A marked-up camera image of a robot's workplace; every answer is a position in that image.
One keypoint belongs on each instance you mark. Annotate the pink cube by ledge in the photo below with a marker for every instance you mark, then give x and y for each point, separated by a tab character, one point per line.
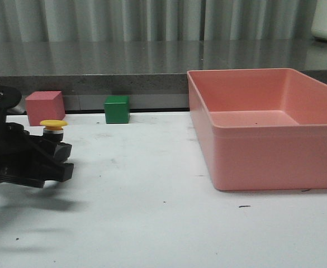
44	105

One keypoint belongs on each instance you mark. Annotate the pink plastic bin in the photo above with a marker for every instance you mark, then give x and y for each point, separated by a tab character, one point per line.
260	129

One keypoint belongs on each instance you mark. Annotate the green cube right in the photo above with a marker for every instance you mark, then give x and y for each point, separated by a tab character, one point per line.
117	109

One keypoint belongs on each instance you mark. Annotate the grey stone counter ledge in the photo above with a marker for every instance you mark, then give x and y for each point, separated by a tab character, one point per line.
152	73

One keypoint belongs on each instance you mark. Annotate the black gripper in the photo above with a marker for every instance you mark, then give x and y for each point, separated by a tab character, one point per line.
15	150

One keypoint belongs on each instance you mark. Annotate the yellow mushroom push button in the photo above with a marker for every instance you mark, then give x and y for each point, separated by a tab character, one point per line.
53	129

